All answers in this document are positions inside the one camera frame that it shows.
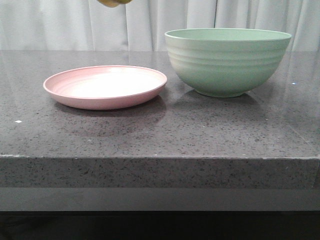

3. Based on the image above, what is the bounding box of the yellow banana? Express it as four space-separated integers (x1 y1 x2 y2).
98 0 132 8

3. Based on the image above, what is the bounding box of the pink plate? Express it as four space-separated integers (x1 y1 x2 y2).
43 65 167 110

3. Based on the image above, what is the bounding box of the green bowl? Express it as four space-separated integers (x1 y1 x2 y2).
165 28 292 98

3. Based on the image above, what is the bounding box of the white curtain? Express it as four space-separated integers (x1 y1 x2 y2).
0 0 320 52

